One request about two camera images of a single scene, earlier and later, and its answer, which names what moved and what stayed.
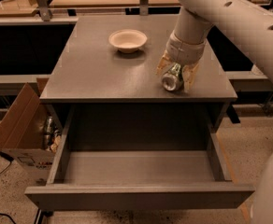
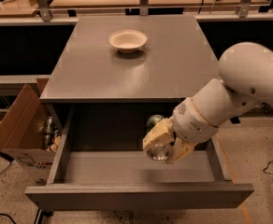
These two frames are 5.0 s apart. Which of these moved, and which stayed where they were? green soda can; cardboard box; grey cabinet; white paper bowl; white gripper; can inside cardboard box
Moved: green soda can; white gripper
Stayed: can inside cardboard box; cardboard box; grey cabinet; white paper bowl
